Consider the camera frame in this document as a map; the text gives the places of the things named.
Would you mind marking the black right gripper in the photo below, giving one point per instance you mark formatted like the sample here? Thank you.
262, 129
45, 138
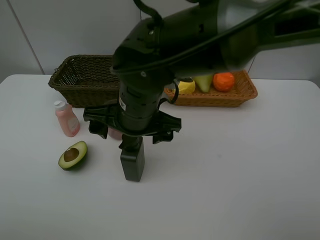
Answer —
136, 112

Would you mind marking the yellow lemon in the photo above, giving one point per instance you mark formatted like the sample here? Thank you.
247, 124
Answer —
185, 85

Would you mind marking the green red pear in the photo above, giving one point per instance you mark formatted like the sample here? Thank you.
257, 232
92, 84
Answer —
203, 82

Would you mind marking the orange fruit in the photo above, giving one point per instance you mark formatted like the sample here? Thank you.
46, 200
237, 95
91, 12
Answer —
223, 82

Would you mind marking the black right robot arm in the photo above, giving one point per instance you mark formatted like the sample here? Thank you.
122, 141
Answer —
211, 37

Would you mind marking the translucent pink cup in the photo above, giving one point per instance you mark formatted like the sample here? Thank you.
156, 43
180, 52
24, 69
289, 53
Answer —
115, 134

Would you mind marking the black pump dispenser bottle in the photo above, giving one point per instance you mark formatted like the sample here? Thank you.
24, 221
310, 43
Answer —
132, 157

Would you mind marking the halved avocado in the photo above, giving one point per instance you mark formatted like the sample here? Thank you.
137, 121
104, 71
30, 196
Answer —
74, 156

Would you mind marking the pink bottle white cap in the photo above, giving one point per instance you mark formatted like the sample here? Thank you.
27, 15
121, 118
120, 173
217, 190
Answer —
68, 121

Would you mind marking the dark brown wicker basket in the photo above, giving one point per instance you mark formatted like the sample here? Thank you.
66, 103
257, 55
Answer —
86, 80

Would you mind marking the orange wicker basket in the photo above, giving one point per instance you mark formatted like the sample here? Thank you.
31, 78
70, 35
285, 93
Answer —
242, 91

